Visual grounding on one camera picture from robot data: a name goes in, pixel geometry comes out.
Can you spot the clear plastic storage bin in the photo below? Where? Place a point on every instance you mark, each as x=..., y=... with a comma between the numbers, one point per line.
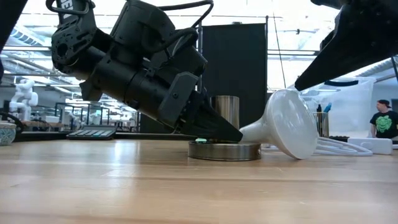
x=351, y=102

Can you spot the white flood lightbulb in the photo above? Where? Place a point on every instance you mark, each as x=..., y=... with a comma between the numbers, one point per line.
x=289, y=124

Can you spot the blue pen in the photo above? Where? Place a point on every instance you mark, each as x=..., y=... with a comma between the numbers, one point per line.
x=327, y=107

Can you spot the black calculator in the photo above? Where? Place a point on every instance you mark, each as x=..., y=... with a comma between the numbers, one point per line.
x=90, y=133

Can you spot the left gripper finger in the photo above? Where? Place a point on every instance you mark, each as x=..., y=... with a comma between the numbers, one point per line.
x=217, y=109
x=205, y=124

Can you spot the black marker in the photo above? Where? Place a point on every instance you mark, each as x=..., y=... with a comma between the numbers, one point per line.
x=319, y=108

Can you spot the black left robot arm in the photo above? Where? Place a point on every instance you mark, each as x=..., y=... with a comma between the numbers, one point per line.
x=71, y=40

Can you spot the brass lamp socket base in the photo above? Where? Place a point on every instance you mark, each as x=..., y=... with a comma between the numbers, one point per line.
x=224, y=151

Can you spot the black partition panel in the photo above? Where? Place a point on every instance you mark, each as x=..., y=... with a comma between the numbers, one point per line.
x=236, y=62

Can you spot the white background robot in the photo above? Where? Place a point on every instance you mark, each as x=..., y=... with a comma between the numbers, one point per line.
x=23, y=99

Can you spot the small patterned bowl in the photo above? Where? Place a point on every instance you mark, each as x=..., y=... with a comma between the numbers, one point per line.
x=7, y=133

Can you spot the person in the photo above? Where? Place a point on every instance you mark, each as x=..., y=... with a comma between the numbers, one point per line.
x=385, y=123

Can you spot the green eraser block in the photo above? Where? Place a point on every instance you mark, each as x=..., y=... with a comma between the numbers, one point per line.
x=201, y=140

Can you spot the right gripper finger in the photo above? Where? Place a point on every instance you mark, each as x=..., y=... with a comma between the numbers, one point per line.
x=348, y=53

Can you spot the background workbench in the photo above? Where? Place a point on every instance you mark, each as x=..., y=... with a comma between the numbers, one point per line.
x=93, y=116

